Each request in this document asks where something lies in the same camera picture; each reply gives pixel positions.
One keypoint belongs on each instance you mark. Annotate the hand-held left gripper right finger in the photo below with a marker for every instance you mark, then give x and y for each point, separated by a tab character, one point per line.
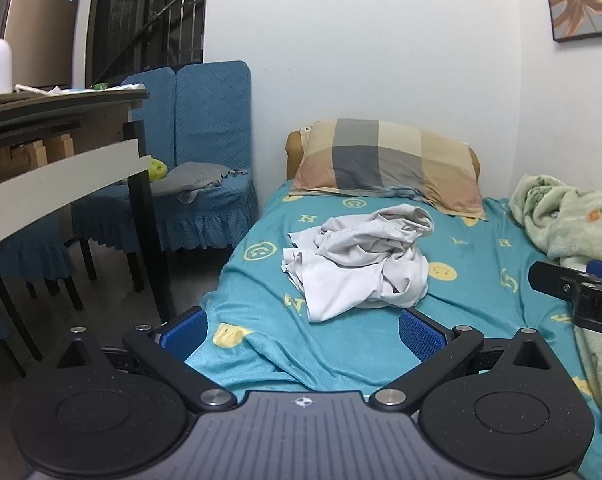
421	335

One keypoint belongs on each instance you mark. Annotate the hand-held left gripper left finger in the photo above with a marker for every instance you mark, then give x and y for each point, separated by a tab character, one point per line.
183	334

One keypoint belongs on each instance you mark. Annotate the white t-shirt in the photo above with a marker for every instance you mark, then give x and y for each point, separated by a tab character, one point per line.
361	265

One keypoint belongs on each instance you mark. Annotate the pale green fleece blanket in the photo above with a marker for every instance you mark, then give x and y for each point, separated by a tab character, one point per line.
556	220

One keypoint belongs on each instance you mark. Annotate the bed with teal printed sheet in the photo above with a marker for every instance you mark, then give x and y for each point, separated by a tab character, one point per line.
481	260

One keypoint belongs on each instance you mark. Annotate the grey cloth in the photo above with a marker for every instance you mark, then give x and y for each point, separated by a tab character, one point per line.
196	177

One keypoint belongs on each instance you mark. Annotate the green plush toy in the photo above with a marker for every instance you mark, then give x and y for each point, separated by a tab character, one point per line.
157	169

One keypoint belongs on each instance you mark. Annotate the plaid pillow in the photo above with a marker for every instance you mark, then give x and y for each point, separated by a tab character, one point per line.
381	160

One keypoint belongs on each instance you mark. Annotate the blue covered chair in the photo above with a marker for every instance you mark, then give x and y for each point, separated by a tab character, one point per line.
21	255
148	105
213	110

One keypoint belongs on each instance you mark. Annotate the papers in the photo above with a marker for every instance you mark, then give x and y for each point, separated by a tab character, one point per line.
81	90

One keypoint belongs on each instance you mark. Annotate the dark window grille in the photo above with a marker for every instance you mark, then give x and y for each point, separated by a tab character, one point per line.
146	15

